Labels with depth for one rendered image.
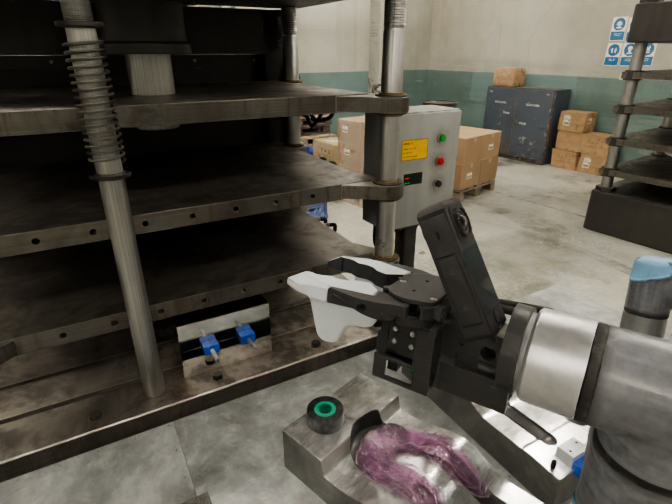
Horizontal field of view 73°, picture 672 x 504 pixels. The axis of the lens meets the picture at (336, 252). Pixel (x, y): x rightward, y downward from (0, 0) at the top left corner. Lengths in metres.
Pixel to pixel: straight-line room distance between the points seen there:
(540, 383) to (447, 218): 0.14
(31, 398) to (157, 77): 0.94
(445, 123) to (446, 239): 1.30
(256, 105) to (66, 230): 0.54
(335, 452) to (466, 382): 0.64
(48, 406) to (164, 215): 0.62
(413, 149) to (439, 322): 1.22
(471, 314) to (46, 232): 1.01
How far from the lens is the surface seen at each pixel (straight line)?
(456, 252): 0.36
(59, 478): 1.26
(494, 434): 1.16
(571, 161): 7.79
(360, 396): 1.12
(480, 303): 0.37
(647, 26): 4.95
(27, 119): 1.18
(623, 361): 0.36
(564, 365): 0.36
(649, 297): 1.04
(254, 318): 1.40
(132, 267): 1.20
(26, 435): 1.43
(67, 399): 1.49
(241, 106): 1.24
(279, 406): 1.27
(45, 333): 1.31
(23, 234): 1.21
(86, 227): 1.20
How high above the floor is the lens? 1.65
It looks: 24 degrees down
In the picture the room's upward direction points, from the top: straight up
